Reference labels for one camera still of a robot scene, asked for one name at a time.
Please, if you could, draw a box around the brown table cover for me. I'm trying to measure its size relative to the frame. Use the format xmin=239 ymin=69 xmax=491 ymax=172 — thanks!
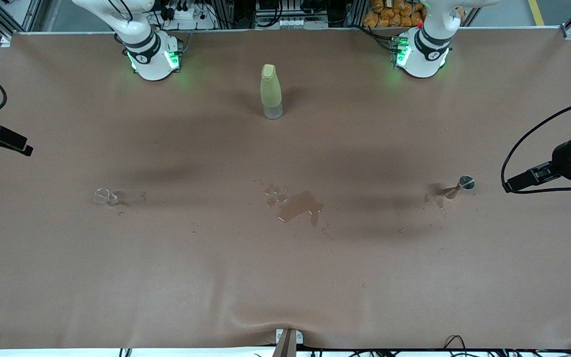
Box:
xmin=0 ymin=27 xmax=571 ymax=350

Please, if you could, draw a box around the grey bracket with brown post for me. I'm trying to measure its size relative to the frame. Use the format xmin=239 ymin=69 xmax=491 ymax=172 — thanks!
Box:
xmin=273 ymin=328 xmax=304 ymax=357

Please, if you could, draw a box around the orange snack packets pile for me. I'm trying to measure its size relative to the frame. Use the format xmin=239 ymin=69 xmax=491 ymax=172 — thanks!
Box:
xmin=363 ymin=0 xmax=464 ymax=28

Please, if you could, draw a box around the spilled brown liquid puddle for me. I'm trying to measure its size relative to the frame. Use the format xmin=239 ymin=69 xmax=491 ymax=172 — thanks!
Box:
xmin=264 ymin=190 xmax=326 ymax=228

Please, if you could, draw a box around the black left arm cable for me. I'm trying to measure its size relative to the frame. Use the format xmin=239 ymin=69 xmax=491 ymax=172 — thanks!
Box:
xmin=501 ymin=94 xmax=571 ymax=195

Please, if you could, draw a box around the control unit with white connectors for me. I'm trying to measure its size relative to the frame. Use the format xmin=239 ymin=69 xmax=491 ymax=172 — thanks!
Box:
xmin=255 ymin=0 xmax=329 ymax=29

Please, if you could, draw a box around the clear glass measuring beaker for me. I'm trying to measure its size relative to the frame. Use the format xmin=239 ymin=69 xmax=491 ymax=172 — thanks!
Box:
xmin=94 ymin=187 xmax=117 ymax=207

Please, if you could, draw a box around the yellow-green frosted bottle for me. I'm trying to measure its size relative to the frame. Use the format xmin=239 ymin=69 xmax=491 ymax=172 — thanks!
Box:
xmin=260 ymin=63 xmax=284 ymax=120

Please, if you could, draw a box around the white power strip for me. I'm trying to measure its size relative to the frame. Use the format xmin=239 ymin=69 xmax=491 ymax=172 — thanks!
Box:
xmin=162 ymin=4 xmax=217 ymax=30

